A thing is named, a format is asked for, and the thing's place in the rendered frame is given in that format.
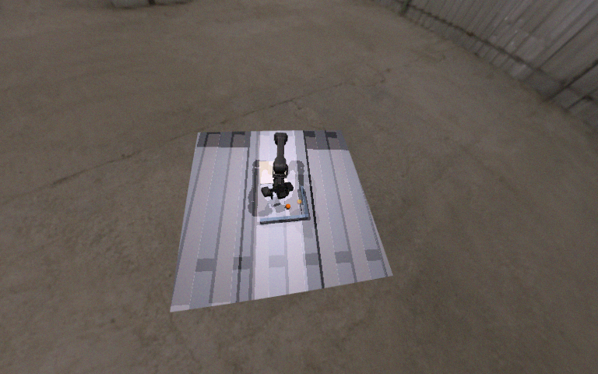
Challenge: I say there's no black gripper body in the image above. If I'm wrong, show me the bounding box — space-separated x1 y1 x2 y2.
261 179 294 197

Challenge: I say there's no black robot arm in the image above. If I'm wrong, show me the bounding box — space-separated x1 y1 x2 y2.
273 132 290 199

